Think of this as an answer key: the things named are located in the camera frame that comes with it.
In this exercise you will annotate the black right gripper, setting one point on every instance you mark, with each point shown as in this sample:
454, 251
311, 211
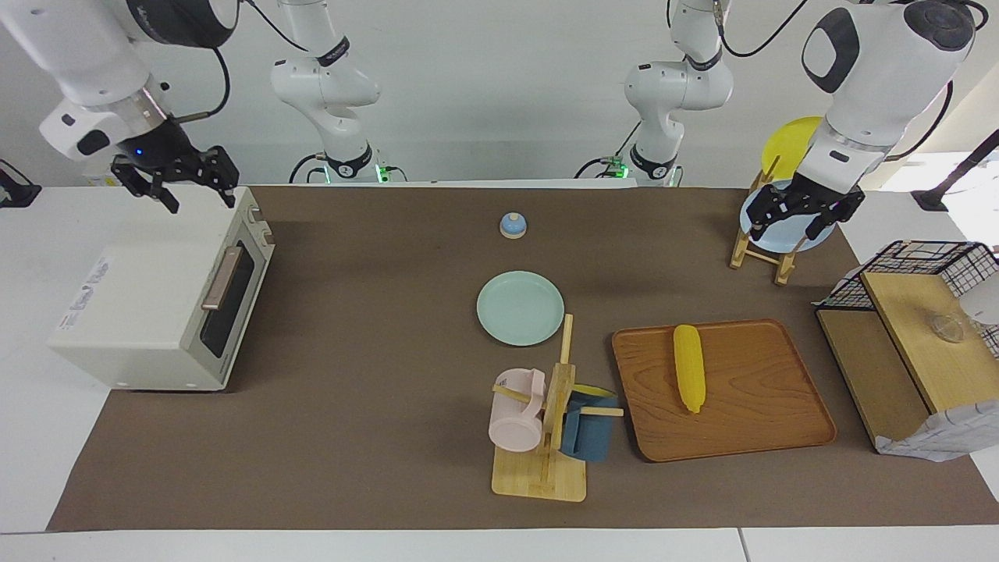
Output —
160, 156

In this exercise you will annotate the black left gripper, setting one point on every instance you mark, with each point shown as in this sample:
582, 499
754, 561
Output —
808, 197

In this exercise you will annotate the yellow corn cob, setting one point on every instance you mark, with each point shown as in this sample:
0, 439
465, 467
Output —
690, 367

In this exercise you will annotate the mint green plate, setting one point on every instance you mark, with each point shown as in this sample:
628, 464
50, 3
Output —
520, 308

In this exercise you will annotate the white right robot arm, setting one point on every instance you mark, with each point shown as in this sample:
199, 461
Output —
78, 62

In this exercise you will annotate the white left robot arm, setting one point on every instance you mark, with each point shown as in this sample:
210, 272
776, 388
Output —
882, 86

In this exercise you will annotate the white toaster oven body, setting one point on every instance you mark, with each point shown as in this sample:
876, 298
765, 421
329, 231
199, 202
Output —
148, 297

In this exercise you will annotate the light blue plate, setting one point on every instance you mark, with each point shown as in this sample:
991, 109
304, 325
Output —
792, 232

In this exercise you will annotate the wooden plate rack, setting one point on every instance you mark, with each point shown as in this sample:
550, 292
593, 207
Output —
784, 269

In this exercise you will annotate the yellow plate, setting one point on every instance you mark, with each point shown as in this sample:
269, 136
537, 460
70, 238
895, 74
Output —
788, 148

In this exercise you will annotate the black stand leg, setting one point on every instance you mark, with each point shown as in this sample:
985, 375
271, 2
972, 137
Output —
948, 187

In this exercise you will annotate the black clamp block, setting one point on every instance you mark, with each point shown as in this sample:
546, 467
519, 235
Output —
15, 191

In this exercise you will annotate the light wooden shelf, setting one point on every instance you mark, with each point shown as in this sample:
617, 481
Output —
921, 351

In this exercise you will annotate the clear glass cup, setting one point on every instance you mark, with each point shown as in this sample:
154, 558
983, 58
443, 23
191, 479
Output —
949, 328

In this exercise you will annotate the brown wooden tray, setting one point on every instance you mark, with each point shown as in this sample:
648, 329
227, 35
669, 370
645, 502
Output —
757, 406

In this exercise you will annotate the white round object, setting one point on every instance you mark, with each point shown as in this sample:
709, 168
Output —
985, 304

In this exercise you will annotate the brown table mat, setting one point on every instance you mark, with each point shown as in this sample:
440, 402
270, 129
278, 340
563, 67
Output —
390, 312

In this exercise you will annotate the white checked cloth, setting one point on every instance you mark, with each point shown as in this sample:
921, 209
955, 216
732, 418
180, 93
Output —
952, 437

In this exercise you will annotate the blue service bell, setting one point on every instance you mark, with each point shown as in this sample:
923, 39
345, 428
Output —
513, 226

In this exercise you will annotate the blue mug yellow inside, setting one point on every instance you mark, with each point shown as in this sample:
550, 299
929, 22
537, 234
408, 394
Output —
591, 437

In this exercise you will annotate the pink mug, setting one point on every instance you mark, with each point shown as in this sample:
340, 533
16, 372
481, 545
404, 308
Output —
515, 421

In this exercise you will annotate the wooden mug rack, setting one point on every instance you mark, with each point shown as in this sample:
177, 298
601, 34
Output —
538, 476

